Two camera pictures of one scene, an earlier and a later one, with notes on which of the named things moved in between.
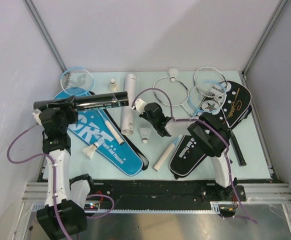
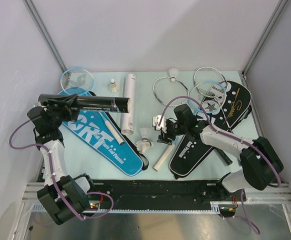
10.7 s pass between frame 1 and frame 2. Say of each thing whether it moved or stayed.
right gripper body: moved
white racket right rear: stayed
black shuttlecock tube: moved
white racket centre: stayed
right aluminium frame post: stayed
